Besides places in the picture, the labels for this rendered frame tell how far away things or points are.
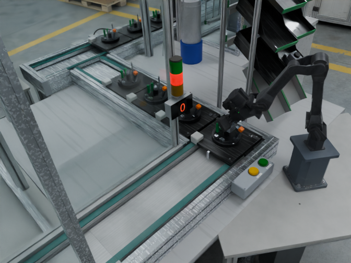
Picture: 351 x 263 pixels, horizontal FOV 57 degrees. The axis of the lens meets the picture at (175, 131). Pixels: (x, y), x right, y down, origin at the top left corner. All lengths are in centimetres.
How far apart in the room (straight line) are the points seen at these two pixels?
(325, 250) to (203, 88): 131
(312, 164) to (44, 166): 107
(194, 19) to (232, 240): 143
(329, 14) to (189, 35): 341
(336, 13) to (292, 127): 367
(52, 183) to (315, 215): 108
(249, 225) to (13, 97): 104
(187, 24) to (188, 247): 145
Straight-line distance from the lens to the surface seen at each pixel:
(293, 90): 179
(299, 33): 160
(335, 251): 244
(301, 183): 149
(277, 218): 140
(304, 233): 139
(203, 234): 132
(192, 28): 223
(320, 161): 142
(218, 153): 144
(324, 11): 539
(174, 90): 127
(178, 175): 143
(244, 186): 134
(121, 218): 132
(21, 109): 56
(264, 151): 150
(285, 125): 182
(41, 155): 61
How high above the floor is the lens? 198
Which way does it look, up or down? 40 degrees down
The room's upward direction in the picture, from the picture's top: 4 degrees counter-clockwise
